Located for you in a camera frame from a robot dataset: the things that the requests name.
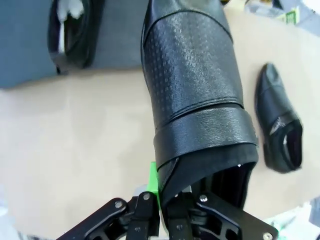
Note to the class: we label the black leather dress shoe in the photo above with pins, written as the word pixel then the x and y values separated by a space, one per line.
pixel 195 75
pixel 82 37
pixel 270 95

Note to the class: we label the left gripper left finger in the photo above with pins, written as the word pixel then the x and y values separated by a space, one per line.
pixel 140 215

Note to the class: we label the white paper shoe stuffing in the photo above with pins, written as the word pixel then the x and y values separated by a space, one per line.
pixel 71 8

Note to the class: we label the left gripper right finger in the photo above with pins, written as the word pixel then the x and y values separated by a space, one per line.
pixel 212 220

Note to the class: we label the yellow green snack bag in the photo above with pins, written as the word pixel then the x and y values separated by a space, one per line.
pixel 290 16

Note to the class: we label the black metal shoe stand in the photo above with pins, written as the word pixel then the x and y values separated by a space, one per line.
pixel 25 50

